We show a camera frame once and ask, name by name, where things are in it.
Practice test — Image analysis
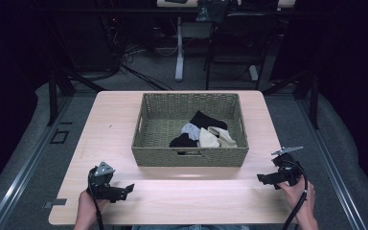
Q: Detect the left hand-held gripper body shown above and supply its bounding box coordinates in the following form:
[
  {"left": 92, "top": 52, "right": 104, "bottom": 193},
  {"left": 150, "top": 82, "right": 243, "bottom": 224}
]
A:
[{"left": 86, "top": 161, "right": 128, "bottom": 204}]

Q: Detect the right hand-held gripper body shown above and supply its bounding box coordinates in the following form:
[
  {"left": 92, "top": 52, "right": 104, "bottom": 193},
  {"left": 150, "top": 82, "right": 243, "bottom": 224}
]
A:
[{"left": 270, "top": 146, "right": 305, "bottom": 188}]

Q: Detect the beige sock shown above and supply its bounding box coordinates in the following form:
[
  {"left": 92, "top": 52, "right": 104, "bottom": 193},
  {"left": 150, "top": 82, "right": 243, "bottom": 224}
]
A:
[{"left": 207, "top": 126, "right": 239, "bottom": 150}]

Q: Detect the green woven basket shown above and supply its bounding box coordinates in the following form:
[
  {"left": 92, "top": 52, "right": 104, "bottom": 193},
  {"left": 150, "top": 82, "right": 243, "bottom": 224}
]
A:
[{"left": 130, "top": 92, "right": 250, "bottom": 168}]

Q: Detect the cream sock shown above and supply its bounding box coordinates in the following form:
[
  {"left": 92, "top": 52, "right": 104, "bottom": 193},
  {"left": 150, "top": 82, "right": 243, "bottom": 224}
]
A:
[{"left": 198, "top": 126, "right": 221, "bottom": 149}]

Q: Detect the small black sock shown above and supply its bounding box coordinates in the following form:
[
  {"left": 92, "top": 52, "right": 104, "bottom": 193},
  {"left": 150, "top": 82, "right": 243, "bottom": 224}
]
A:
[{"left": 169, "top": 132, "right": 199, "bottom": 149}]

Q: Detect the large black sock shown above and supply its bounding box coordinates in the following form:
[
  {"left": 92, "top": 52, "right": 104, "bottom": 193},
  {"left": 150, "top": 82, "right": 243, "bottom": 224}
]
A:
[{"left": 189, "top": 109, "right": 229, "bottom": 131}]

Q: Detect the grey sock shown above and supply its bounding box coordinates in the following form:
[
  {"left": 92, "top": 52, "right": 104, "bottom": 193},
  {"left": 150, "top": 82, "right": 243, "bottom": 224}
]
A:
[{"left": 180, "top": 122, "right": 202, "bottom": 142}]

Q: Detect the person's right hand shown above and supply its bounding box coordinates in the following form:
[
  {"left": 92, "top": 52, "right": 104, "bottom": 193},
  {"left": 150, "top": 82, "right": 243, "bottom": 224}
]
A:
[{"left": 277, "top": 177, "right": 316, "bottom": 219}]

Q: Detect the person's left hand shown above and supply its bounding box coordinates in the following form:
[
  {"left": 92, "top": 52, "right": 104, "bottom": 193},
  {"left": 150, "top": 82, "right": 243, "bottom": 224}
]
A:
[{"left": 75, "top": 189, "right": 110, "bottom": 224}]

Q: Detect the grey tape strip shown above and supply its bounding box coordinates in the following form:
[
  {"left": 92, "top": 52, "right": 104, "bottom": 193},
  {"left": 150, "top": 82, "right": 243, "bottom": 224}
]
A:
[{"left": 43, "top": 197, "right": 68, "bottom": 209}]

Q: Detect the floor socket plate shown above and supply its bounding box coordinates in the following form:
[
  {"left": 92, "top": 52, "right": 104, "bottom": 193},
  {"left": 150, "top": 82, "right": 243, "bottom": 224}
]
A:
[{"left": 49, "top": 128, "right": 71, "bottom": 145}]

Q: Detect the black metal stand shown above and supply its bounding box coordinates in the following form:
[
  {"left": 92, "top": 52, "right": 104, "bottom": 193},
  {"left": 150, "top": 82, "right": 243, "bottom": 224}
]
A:
[
  {"left": 46, "top": 68, "right": 106, "bottom": 127},
  {"left": 262, "top": 68, "right": 320, "bottom": 130}
]

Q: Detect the black chair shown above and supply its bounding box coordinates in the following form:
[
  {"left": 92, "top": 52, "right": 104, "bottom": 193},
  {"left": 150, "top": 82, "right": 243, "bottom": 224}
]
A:
[{"left": 204, "top": 11, "right": 281, "bottom": 91}]

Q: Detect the white desk leg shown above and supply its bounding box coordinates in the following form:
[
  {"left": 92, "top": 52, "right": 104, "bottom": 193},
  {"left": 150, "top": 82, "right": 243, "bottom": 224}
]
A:
[{"left": 173, "top": 16, "right": 186, "bottom": 82}]

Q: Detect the dark bag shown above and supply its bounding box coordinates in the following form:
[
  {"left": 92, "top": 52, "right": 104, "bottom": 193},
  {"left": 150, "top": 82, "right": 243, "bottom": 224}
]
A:
[{"left": 195, "top": 0, "right": 230, "bottom": 23}]

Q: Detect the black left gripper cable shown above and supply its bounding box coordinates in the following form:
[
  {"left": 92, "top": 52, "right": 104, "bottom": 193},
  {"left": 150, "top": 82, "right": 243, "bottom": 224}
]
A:
[{"left": 87, "top": 166, "right": 105, "bottom": 230}]

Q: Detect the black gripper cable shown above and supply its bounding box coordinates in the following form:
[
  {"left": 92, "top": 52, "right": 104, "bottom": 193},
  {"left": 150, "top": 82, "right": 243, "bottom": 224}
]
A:
[
  {"left": 87, "top": 166, "right": 105, "bottom": 230},
  {"left": 281, "top": 158, "right": 310, "bottom": 230}
]

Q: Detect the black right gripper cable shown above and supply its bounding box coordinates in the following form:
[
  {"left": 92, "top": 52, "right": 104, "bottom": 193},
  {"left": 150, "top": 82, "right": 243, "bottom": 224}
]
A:
[{"left": 281, "top": 158, "right": 310, "bottom": 230}]

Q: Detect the aluminium floor rail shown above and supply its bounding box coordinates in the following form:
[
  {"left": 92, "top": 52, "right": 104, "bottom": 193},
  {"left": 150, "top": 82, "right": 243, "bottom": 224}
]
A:
[
  {"left": 295, "top": 95, "right": 368, "bottom": 230},
  {"left": 0, "top": 95, "right": 75, "bottom": 230}
]

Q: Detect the bundle of floor cables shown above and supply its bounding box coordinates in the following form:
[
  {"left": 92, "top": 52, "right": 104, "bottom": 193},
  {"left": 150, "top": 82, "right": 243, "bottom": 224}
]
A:
[{"left": 102, "top": 15, "right": 178, "bottom": 92}]

